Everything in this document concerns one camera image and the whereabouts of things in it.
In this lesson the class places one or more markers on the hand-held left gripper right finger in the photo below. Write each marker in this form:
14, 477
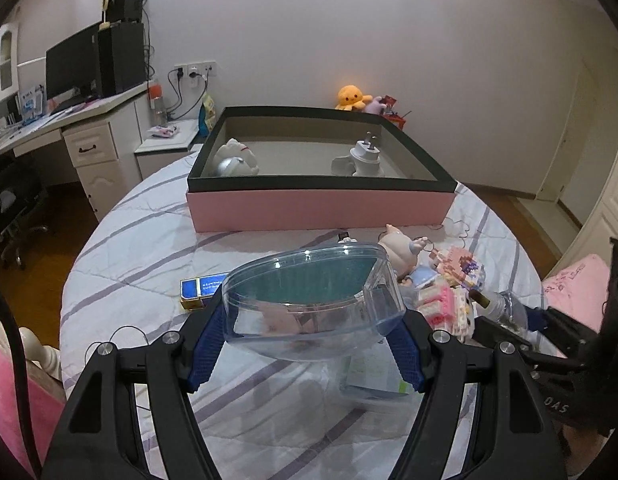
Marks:
406, 355

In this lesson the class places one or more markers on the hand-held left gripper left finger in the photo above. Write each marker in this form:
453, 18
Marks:
205, 355

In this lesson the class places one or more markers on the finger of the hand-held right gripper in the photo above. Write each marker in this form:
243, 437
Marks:
491, 331
535, 319

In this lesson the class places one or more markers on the glass bottle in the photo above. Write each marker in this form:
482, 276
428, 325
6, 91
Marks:
509, 310

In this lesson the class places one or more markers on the pink block toy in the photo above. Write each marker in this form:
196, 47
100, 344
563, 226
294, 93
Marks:
456, 272

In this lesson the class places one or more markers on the clear plastic box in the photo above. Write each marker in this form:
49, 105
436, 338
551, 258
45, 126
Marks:
299, 280

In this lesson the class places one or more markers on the large pink black box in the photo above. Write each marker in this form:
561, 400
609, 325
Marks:
314, 210

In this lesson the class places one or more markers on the person's right forearm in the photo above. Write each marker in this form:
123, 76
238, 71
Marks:
584, 452

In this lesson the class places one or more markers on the white green packet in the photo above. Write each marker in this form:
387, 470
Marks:
371, 377

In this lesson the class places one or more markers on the pink pillow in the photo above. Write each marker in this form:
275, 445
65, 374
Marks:
576, 280

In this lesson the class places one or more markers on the blue gold box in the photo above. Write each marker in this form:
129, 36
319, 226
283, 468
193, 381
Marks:
199, 290

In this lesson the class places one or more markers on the pink pig doll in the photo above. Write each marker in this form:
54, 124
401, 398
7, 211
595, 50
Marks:
399, 252

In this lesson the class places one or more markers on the white door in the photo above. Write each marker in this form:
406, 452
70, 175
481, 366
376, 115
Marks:
564, 150

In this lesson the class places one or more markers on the pink blanket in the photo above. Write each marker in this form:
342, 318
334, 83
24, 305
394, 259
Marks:
39, 410

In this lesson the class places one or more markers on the white cat figurine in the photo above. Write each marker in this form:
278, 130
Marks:
234, 160

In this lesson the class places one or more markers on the white plug adapter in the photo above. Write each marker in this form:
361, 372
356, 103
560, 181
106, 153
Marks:
361, 157

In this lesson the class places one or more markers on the white nightstand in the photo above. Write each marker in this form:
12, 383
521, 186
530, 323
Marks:
164, 155

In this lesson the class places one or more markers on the pink packet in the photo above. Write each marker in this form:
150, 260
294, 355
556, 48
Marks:
163, 131

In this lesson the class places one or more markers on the red box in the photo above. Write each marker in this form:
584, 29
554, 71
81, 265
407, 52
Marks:
396, 116

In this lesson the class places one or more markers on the white desk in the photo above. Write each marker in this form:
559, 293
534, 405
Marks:
89, 150

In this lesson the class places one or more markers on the blue yellow snack bag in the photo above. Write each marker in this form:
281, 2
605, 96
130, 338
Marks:
206, 117

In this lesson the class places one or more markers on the black office chair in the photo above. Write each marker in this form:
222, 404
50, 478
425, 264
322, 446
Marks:
14, 200

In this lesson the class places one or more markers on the purple plush toy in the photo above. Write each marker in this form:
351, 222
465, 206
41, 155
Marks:
375, 106

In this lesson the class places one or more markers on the bottle with orange cap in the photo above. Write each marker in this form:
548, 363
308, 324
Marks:
156, 102

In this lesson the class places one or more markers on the orange octopus plush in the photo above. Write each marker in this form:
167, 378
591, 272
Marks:
350, 97

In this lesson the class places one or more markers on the black keyboard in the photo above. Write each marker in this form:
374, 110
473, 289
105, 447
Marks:
71, 103

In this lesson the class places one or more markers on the blue white desk box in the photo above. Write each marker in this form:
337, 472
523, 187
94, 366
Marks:
31, 102

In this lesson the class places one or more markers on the black computer tower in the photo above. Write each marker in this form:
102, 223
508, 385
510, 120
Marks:
121, 60

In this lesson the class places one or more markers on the black computer monitor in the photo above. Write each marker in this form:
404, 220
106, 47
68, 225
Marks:
71, 65

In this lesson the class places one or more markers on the white glass-door cabinet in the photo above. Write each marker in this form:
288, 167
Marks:
3, 65

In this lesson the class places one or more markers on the small cream lamp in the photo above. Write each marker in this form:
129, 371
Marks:
105, 10

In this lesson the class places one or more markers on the black speaker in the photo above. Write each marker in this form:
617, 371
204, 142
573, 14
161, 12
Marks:
125, 4

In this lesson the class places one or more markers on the white bed post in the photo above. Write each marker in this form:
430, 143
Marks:
36, 350

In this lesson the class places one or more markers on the white wall socket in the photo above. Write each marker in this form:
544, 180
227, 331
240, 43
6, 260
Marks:
195, 69

